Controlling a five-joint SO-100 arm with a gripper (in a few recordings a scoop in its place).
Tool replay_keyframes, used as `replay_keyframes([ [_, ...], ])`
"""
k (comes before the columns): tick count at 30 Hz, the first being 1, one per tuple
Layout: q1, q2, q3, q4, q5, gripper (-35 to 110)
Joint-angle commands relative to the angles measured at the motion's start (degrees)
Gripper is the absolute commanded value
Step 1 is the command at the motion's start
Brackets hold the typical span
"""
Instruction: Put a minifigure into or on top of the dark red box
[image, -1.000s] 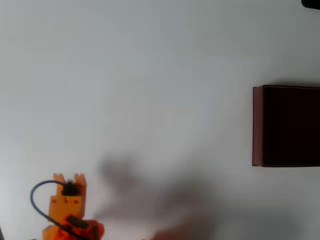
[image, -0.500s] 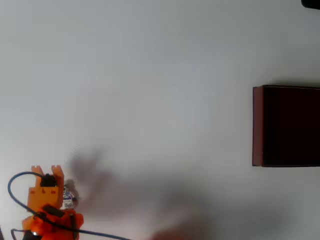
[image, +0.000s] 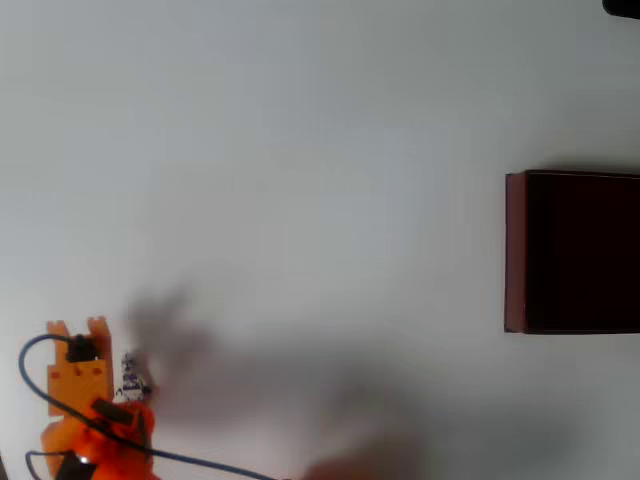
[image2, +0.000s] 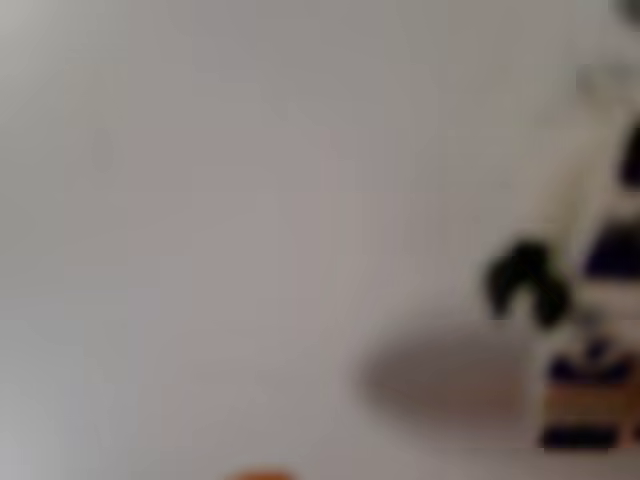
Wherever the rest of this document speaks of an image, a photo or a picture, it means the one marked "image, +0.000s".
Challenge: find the dark blue camera cable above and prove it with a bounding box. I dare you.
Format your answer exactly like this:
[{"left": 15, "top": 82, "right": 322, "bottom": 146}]
[{"left": 18, "top": 333, "right": 289, "bottom": 480}]

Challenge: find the black object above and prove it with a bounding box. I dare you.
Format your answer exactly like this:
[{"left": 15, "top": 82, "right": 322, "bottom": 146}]
[{"left": 602, "top": 0, "right": 640, "bottom": 20}]

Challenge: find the dark red open box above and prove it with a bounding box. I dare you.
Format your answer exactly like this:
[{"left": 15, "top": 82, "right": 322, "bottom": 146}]
[{"left": 503, "top": 169, "right": 640, "bottom": 335}]

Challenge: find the small white figurine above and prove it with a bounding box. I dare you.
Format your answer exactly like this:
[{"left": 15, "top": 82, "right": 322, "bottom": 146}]
[{"left": 113, "top": 351, "right": 154, "bottom": 404}]

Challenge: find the thin dark servo wire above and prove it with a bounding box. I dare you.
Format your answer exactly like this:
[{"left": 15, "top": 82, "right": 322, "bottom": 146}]
[{"left": 24, "top": 448, "right": 69, "bottom": 477}]

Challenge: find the orange camera mount bracket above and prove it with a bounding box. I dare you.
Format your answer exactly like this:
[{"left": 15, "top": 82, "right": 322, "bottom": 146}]
[{"left": 46, "top": 315, "right": 110, "bottom": 419}]

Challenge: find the small black camera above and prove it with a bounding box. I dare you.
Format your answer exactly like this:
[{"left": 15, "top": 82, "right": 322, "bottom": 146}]
[{"left": 66, "top": 334, "right": 99, "bottom": 364}]

